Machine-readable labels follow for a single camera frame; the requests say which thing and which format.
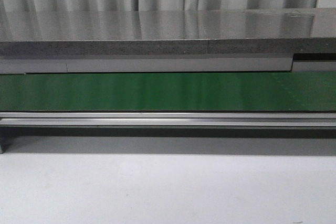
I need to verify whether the green conveyor belt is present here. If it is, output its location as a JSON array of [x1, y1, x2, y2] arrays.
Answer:
[[1, 72, 335, 111]]

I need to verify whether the grey stone countertop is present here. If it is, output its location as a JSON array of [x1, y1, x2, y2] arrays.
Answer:
[[0, 7, 336, 74]]

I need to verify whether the aluminium conveyor frame rail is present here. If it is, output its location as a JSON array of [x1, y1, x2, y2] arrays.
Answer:
[[1, 112, 335, 156]]

